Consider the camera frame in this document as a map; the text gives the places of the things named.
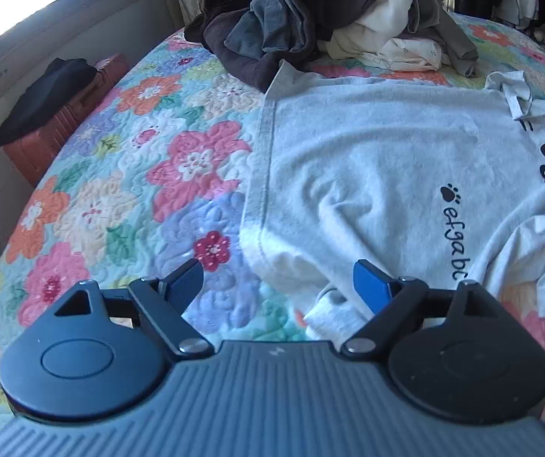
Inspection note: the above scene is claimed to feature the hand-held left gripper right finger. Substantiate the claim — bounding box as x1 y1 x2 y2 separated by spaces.
339 259 500 361

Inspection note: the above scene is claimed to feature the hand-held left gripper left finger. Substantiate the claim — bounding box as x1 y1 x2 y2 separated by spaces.
53 258 216 361

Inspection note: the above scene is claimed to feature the light grey printed t-shirt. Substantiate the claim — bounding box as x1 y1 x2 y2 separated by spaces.
239 59 545 339

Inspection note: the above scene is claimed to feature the floral quilt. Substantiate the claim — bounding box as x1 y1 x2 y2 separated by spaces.
0 12 545 444

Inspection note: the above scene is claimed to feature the red suitcase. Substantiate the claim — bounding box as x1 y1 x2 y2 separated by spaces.
3 53 131 187

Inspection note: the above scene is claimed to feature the black cloth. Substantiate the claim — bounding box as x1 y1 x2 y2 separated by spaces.
0 57 100 148

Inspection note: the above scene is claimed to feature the cream patterned cloth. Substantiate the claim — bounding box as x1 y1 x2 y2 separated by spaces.
356 34 450 75

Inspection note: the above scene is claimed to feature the dark brown fleece garment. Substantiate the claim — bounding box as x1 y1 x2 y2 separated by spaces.
184 0 266 60

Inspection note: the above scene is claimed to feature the taupe grey garment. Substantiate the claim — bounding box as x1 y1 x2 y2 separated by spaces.
406 0 481 78

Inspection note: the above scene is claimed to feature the dark grey garment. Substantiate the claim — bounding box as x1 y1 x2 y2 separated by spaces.
224 0 323 92

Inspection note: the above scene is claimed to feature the white garment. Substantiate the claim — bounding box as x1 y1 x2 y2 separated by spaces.
319 0 422 60

